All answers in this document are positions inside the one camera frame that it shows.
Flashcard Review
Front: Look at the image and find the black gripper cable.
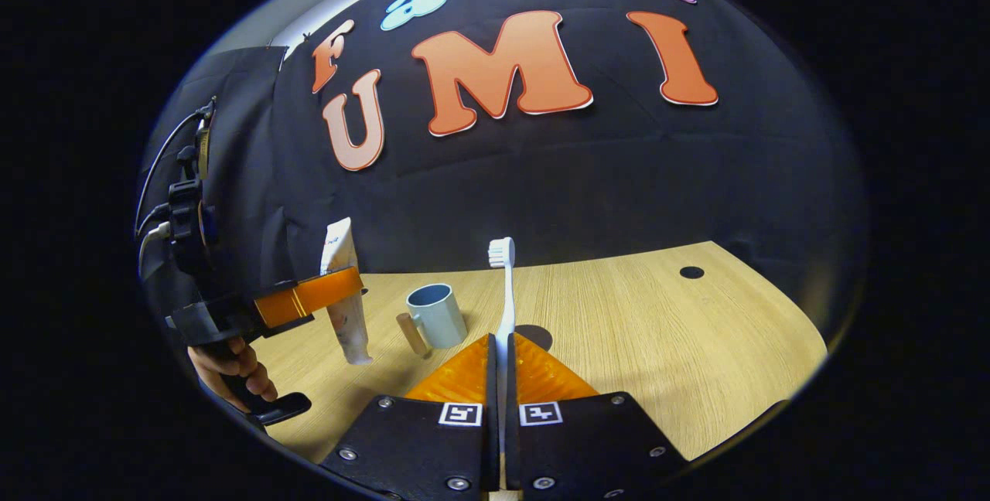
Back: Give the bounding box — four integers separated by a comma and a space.
135, 105, 213, 236

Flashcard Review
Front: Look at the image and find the white toothbrush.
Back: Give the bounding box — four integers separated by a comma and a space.
487, 237, 517, 486

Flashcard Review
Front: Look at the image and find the dark brown round coaster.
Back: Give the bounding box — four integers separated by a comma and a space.
514, 324, 554, 353

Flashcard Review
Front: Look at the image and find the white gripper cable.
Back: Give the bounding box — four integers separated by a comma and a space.
138, 221, 172, 279

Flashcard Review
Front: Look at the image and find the blue-grey cup with wooden handle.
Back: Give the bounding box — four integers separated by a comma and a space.
395, 283, 469, 359

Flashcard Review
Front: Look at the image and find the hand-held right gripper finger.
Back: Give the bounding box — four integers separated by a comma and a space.
321, 333, 500, 501
504, 331, 689, 501

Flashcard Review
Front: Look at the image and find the black backdrop cloth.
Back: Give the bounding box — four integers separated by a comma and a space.
139, 0, 867, 347

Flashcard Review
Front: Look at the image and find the white toothpaste tube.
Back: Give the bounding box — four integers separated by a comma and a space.
320, 216, 374, 366

